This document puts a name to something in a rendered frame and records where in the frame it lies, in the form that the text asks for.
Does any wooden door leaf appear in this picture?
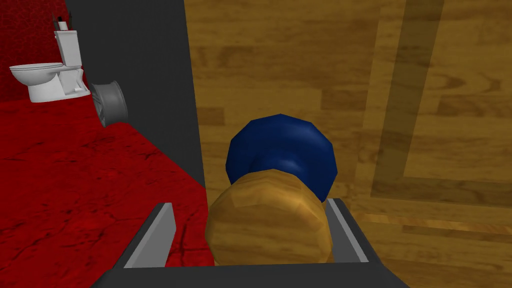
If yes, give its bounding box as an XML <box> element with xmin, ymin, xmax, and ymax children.
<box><xmin>183</xmin><ymin>0</ymin><xmax>512</xmax><ymax>288</ymax></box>

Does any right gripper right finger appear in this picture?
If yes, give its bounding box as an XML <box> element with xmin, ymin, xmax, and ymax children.
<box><xmin>324</xmin><ymin>197</ymin><xmax>383</xmax><ymax>265</ymax></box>

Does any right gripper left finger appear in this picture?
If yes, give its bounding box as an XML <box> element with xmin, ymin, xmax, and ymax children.
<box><xmin>113</xmin><ymin>202</ymin><xmax>177</xmax><ymax>270</ymax></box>

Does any grey round door knob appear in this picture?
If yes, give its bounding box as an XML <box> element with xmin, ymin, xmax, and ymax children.
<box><xmin>88</xmin><ymin>80</ymin><xmax>130</xmax><ymax>129</ymax></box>

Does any white toilet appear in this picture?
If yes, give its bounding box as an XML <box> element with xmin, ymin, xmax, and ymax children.
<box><xmin>9</xmin><ymin>14</ymin><xmax>92</xmax><ymax>104</ymax></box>

